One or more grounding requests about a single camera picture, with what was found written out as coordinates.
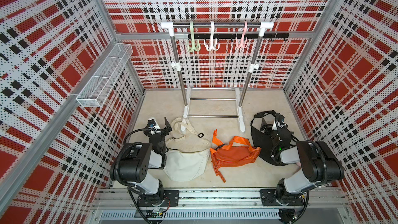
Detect black sling bag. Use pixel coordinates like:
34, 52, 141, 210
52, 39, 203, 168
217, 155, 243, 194
250, 110, 295, 167

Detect cream sling bag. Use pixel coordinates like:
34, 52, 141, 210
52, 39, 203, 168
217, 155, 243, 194
163, 117, 212, 182

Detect orange sling bag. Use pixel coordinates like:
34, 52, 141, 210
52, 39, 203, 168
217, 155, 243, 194
209, 130, 261, 183

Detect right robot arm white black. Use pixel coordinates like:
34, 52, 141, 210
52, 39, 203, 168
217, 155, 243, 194
251, 111, 344, 206

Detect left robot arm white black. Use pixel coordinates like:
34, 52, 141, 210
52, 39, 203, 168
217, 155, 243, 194
110, 118, 173, 206

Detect green plastic hook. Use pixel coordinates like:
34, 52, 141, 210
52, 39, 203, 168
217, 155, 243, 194
187, 21, 201, 53

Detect white plastic hook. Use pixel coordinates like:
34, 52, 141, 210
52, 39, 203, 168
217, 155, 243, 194
204, 21, 220, 52

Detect pink plastic hook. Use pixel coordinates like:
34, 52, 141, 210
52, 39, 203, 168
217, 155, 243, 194
236, 21, 248, 49

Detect metal clothes rack white joints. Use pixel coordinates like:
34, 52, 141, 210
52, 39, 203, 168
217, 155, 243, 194
160, 21, 274, 133

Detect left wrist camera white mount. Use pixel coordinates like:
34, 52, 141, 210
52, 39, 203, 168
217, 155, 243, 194
146, 118, 161, 130

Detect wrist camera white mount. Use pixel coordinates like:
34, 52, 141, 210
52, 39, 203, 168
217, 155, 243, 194
272, 113, 286, 130
146, 118, 161, 130

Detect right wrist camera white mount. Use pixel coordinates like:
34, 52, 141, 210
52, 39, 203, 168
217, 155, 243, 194
272, 113, 286, 130

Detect white wire mesh basket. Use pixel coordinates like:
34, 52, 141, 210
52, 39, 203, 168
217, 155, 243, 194
77, 43, 133, 108

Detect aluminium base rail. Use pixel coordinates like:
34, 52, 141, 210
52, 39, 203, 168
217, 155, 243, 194
93, 188, 352, 224

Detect black wall hook rail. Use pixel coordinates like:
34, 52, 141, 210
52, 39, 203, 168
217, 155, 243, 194
194, 33, 290, 40

